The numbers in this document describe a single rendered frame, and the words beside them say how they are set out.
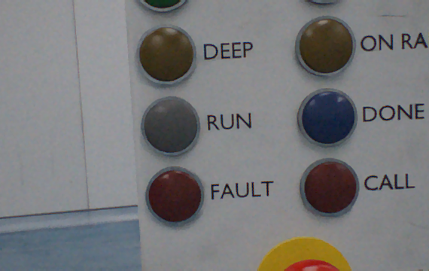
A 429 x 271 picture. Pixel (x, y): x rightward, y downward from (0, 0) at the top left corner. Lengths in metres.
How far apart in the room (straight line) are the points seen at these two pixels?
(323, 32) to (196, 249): 0.13
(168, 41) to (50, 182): 3.91
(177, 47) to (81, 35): 3.83
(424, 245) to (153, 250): 0.14
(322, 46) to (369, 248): 0.11
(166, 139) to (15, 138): 3.89
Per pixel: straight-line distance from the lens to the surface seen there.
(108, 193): 4.17
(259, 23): 0.29
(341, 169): 0.30
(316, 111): 0.29
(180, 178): 0.29
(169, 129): 0.28
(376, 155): 0.31
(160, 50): 0.28
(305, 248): 0.31
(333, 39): 0.29
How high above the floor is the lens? 1.00
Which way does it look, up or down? 6 degrees down
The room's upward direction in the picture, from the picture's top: 3 degrees counter-clockwise
